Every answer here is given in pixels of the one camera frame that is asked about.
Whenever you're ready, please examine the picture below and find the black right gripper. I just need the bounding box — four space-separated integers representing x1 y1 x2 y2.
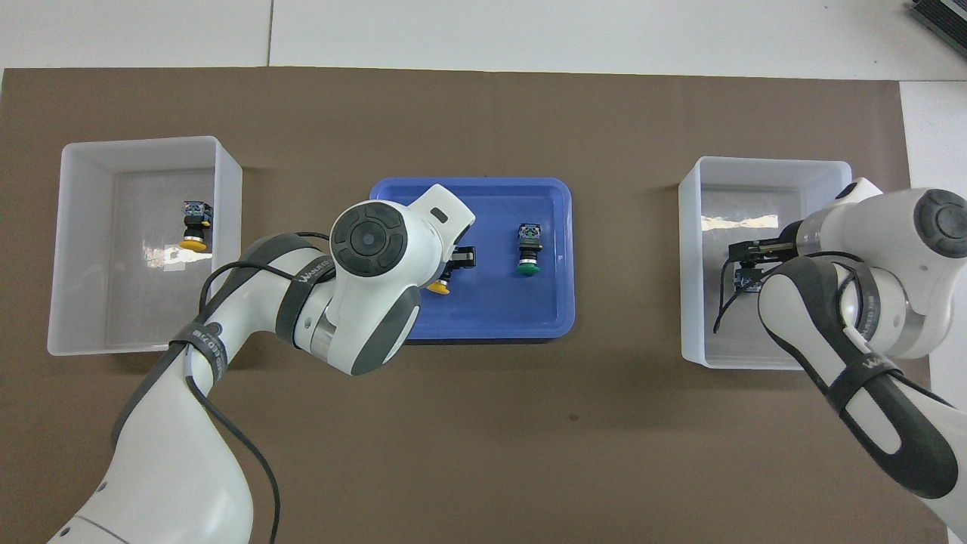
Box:
728 237 800 267

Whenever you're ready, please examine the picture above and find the translucent white plastic box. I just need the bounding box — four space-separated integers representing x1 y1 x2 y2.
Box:
678 156 854 371
47 136 244 357

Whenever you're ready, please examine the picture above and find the blue plastic tray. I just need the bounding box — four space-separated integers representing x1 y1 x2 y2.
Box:
368 177 576 342

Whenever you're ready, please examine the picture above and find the brown paper table mat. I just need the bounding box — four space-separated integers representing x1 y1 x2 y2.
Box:
0 66 949 544

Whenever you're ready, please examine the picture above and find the dark grey ribbed device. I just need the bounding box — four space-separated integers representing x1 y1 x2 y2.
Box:
909 0 967 48

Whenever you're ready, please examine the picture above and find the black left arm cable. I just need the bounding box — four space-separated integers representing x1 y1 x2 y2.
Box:
185 230 333 544

